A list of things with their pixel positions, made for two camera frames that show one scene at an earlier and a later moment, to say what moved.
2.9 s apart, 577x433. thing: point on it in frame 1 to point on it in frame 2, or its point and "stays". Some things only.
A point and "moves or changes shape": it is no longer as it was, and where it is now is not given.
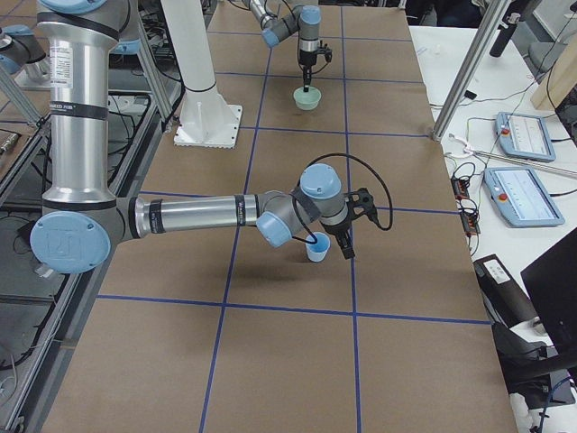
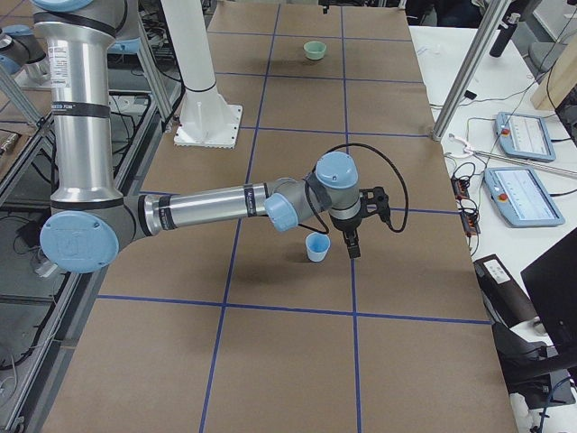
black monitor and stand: x=540 y=376 stays
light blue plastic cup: x=317 y=252 stays
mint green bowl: x=306 y=100 moves or changes shape
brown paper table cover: x=226 y=335 stays
